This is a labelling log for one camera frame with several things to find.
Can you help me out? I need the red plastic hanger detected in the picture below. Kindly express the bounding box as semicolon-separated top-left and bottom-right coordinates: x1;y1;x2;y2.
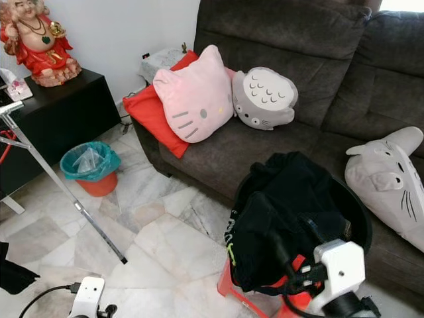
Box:
0;129;17;163

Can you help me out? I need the large grey Totoro plush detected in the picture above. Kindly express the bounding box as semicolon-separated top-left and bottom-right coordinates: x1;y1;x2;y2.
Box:
344;126;424;254

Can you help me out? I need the dark grey sofa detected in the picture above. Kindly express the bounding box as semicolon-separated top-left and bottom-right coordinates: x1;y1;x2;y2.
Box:
131;0;424;295

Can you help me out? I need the red bin with teal bag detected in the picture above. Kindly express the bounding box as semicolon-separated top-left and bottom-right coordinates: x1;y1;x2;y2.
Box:
60;141;122;197

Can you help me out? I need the black shirt with green logo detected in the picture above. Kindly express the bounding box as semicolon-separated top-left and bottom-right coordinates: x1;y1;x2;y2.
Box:
0;242;39;295

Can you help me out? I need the pink Hello Kitty cushion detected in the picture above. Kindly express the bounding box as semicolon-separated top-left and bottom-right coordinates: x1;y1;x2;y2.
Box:
152;44;235;144

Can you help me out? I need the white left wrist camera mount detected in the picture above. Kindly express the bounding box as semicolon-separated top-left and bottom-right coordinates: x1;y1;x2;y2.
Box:
70;276;105;318

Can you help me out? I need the small grey Totoro cushion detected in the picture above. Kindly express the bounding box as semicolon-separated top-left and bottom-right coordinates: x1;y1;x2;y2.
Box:
232;66;299;131

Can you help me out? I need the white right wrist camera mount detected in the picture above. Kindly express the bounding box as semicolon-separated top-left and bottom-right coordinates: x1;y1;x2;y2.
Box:
311;238;366;312

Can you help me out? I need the black laundry basket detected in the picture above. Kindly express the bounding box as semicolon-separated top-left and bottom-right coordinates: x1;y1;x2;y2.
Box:
229;169;372;292

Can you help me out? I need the black clothes pile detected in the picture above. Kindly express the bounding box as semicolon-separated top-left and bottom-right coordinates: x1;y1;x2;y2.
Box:
229;151;352;295

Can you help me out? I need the red plastic stool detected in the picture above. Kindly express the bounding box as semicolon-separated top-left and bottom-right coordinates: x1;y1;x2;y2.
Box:
217;255;312;318

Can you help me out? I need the red cushion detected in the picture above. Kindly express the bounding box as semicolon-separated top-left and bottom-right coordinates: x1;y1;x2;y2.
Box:
123;51;199;160

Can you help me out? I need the silver clothes rack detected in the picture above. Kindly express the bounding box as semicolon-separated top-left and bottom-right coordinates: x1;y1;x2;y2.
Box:
0;101;129;264

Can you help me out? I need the black TV cabinet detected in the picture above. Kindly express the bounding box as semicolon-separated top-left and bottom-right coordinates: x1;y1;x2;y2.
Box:
0;68;123;216

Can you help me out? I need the white tissue box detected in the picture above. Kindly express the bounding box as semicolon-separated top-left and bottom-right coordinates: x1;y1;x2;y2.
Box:
0;68;32;102

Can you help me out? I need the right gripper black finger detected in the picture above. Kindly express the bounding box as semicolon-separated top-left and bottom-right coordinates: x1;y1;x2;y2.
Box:
268;231;296;270
303;214;330;249

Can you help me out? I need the red laughing Buddha statue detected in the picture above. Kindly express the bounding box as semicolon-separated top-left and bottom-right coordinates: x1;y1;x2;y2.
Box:
0;0;82;88

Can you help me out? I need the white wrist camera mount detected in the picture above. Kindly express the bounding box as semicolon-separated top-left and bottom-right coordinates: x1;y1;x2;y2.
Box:
311;238;366;312
70;276;105;318

